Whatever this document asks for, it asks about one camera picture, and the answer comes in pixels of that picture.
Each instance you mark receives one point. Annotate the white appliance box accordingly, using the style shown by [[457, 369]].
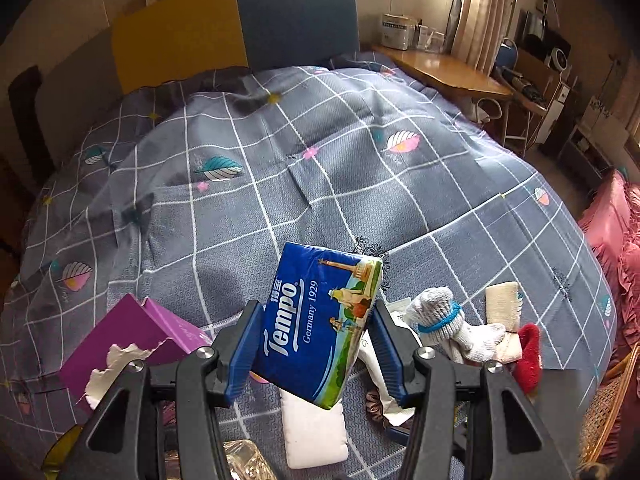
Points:
[[397, 32]]

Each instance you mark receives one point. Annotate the purple cardboard box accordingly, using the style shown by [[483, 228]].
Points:
[[135, 325]]

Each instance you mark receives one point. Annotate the pink ruffled bed cover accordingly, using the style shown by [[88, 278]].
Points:
[[615, 240]]

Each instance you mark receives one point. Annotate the beige mesh cloth roll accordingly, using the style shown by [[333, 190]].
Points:
[[502, 300]]

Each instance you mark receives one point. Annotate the yellow plastic object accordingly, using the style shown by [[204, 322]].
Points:
[[60, 455]]

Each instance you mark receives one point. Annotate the blue yellow grey headboard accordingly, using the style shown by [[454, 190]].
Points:
[[295, 20]]

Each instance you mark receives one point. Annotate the red fluffy cloth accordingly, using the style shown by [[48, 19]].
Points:
[[527, 360]]

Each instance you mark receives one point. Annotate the wooden desk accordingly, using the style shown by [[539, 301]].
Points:
[[450, 72]]

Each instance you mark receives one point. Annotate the clear plastic bag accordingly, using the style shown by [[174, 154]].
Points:
[[245, 462]]

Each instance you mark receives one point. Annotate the brown scrunchie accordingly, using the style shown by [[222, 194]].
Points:
[[374, 405]]

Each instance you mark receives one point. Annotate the metal frame chair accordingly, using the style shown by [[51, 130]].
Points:
[[505, 52]]

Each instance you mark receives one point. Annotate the white knit glove bundle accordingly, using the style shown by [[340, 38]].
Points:
[[432, 310]]

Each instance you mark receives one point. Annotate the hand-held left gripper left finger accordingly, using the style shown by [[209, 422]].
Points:
[[245, 347]]

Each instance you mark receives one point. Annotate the blue tissue pack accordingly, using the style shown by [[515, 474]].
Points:
[[310, 320]]

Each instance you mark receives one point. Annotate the white tissue pack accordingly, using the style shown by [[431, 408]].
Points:
[[315, 440]]

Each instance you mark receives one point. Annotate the clear plastic container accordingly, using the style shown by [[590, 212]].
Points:
[[430, 40]]

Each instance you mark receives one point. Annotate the white torn paper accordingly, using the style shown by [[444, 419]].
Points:
[[107, 375]]

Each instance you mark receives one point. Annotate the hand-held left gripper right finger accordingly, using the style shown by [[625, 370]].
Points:
[[387, 347]]

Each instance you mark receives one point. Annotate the wicker chair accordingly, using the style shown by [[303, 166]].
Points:
[[607, 410]]

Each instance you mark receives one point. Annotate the beige curtain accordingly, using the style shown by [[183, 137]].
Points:
[[485, 20]]

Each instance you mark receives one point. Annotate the white bag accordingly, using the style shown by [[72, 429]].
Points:
[[482, 112]]

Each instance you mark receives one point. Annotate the cluttered shelf unit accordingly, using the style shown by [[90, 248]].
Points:
[[575, 85]]

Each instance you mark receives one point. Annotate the grey checked leaf-print blanket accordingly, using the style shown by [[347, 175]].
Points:
[[350, 185]]

